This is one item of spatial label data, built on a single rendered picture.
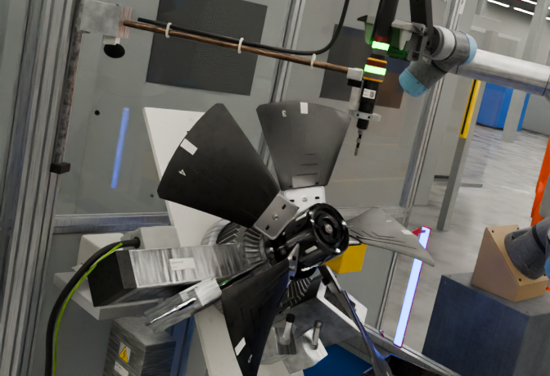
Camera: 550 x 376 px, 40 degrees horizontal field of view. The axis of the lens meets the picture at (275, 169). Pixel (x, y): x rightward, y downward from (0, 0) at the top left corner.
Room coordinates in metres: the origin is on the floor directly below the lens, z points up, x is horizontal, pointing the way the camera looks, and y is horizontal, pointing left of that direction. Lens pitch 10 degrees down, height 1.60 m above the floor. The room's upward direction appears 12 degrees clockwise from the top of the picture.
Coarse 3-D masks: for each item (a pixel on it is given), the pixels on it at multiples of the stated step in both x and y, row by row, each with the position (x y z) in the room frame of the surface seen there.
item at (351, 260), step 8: (352, 248) 2.01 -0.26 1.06; (360, 248) 2.04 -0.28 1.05; (344, 256) 1.99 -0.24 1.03; (352, 256) 2.02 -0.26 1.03; (360, 256) 2.05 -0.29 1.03; (328, 264) 2.02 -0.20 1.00; (336, 264) 2.00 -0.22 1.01; (344, 264) 2.00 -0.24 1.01; (352, 264) 2.03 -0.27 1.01; (360, 264) 2.05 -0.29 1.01; (336, 272) 2.00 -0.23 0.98; (344, 272) 2.01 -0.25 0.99
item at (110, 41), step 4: (104, 36) 1.71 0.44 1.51; (108, 36) 1.71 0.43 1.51; (104, 40) 1.71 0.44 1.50; (108, 40) 1.71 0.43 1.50; (112, 40) 1.70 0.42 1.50; (116, 40) 1.71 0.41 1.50; (108, 44) 1.71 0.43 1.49; (112, 44) 1.70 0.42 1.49; (116, 44) 1.71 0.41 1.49; (104, 48) 1.71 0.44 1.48; (108, 48) 1.70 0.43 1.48; (112, 48) 1.70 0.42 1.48; (116, 48) 1.70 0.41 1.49; (120, 48) 1.70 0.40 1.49; (108, 52) 1.70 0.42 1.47; (112, 52) 1.70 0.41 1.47; (116, 52) 1.70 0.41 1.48; (120, 52) 1.70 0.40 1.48; (124, 52) 1.72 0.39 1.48; (108, 56) 1.71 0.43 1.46; (112, 56) 1.70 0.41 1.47; (116, 56) 1.70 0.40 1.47; (120, 56) 1.71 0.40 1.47
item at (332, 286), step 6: (318, 198) 1.61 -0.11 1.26; (294, 246) 1.46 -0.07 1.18; (294, 258) 1.45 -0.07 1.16; (324, 270) 1.52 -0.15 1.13; (324, 276) 1.55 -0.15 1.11; (330, 276) 1.49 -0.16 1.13; (324, 282) 1.52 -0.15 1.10; (330, 282) 1.52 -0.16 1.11; (330, 288) 1.56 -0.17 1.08; (336, 288) 1.48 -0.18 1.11
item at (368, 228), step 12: (360, 216) 1.78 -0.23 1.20; (372, 216) 1.80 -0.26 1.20; (384, 216) 1.82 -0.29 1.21; (348, 228) 1.68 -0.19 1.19; (360, 228) 1.70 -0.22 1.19; (372, 228) 1.72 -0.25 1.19; (384, 228) 1.75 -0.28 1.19; (396, 228) 1.78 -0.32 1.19; (360, 240) 1.61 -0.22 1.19; (372, 240) 1.64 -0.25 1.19; (384, 240) 1.67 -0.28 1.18; (396, 240) 1.70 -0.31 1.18; (408, 240) 1.74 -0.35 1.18; (408, 252) 1.67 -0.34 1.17; (420, 252) 1.71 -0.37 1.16; (432, 264) 1.70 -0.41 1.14
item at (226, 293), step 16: (272, 272) 1.36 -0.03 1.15; (288, 272) 1.43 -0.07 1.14; (240, 288) 1.27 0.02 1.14; (256, 288) 1.31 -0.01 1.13; (272, 288) 1.36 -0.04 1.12; (224, 304) 1.23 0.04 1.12; (240, 304) 1.27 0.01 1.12; (256, 304) 1.31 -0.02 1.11; (272, 304) 1.37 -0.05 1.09; (240, 320) 1.26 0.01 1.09; (256, 320) 1.31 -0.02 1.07; (272, 320) 1.39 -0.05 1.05; (240, 336) 1.26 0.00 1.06; (256, 336) 1.31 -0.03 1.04; (240, 352) 1.26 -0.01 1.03; (256, 352) 1.32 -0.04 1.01; (240, 368) 1.26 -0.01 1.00; (256, 368) 1.32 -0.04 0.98
